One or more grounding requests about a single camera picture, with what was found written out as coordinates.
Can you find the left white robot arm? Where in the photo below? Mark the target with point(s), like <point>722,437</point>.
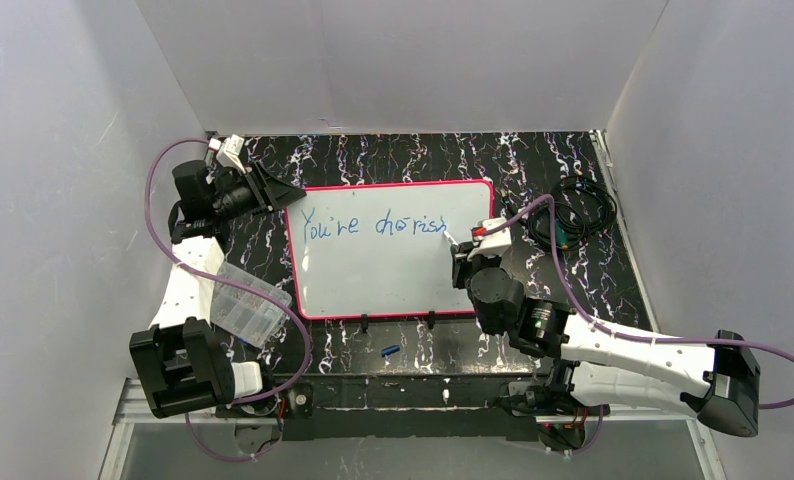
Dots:
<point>179,359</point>

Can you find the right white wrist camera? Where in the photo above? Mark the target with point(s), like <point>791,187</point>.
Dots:
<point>490,238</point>

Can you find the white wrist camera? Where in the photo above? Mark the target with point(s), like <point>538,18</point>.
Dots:
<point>227,152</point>
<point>490,238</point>

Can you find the blue marker cap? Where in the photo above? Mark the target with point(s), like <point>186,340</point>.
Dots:
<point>389,350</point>

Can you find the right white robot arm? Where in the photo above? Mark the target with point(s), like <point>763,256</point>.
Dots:
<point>596,363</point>

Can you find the green handled screwdriver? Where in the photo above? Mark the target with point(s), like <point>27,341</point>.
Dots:
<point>561,237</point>

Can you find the white blue whiteboard marker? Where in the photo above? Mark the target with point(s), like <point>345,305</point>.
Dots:
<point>450,239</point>

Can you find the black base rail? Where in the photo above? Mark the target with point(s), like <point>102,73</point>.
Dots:
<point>405,406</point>

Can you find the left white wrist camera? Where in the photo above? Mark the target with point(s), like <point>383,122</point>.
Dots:
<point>227,152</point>

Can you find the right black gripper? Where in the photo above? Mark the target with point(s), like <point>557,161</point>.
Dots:
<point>463,258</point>

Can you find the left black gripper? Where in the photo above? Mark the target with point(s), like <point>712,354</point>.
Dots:
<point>260,193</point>

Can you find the clear plastic screw box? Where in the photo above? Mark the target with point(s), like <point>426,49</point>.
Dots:
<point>250,318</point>

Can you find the pink framed whiteboard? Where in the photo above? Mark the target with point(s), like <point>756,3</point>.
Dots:
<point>378,248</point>

